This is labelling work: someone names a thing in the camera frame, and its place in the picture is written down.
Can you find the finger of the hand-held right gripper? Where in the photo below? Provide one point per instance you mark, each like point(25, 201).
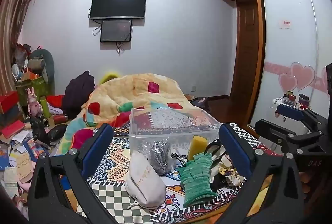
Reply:
point(269, 126)
point(290, 112)

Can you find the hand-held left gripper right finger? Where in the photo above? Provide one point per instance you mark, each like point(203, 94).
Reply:
point(230, 146)

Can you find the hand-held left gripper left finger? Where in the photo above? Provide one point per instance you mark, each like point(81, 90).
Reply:
point(97, 148)

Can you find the green knitted glove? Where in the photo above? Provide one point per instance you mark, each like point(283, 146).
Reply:
point(195, 177)

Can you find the grey knitted cloth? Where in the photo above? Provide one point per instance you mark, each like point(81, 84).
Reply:
point(160, 157)

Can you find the clear plastic storage box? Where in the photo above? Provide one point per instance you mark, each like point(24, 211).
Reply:
point(166, 125)

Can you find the white appliance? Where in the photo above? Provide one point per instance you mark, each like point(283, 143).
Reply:
point(277, 105)

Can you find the red jar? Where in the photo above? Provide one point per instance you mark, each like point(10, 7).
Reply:
point(292, 97)

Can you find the dark jar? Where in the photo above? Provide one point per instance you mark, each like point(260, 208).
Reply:
point(303, 98)

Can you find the patterned bed sheet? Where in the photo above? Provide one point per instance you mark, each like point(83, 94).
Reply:
point(119, 161)

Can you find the floral printed cloth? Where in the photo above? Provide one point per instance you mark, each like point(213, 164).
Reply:
point(228, 174)

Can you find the yellow sponge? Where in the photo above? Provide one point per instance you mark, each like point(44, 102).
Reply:
point(196, 146)

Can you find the pink heart stickers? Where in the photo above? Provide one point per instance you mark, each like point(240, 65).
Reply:
point(302, 76)

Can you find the black plastic bag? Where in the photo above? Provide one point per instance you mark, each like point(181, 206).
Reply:
point(55, 133)

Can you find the red thermos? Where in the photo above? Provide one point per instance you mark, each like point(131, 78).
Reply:
point(60, 118)

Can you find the black backpack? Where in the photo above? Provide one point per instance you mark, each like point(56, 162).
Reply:
point(201, 102)

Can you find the dark purple jacket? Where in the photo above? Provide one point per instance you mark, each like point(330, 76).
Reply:
point(77, 94)

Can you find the red cloth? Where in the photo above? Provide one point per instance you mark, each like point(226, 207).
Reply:
point(55, 102)

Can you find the green bottle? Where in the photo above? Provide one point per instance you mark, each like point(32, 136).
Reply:
point(45, 107)

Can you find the yellow patchwork fleece blanket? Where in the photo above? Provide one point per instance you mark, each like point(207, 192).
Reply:
point(134, 91)

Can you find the yellow-green pillow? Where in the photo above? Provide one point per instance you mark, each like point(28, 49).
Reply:
point(109, 78)

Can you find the frosted sliding wardrobe door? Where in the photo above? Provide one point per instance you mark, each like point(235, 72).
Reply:
point(288, 39)

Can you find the pink rabbit toy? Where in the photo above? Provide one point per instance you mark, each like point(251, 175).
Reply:
point(33, 103)

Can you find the pile of papers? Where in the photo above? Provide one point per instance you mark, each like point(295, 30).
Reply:
point(18, 159)

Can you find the red book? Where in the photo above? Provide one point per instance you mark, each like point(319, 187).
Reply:
point(13, 128)

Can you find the green gift bag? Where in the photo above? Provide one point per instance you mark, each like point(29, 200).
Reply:
point(33, 89)

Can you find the red and white label sticker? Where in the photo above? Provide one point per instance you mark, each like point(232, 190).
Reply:
point(285, 24)

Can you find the grey-green cushion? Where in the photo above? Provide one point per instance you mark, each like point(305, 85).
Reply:
point(49, 63)

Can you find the red box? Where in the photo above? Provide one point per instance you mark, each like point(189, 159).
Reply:
point(9, 102)

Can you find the brown striped curtain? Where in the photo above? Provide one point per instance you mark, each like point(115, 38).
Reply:
point(13, 29)

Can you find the white wall socket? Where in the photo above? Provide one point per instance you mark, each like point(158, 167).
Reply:
point(193, 88)

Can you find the small black wall monitor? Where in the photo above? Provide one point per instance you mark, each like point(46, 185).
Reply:
point(116, 30)

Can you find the black wall television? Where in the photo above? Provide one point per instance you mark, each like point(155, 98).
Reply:
point(118, 3)

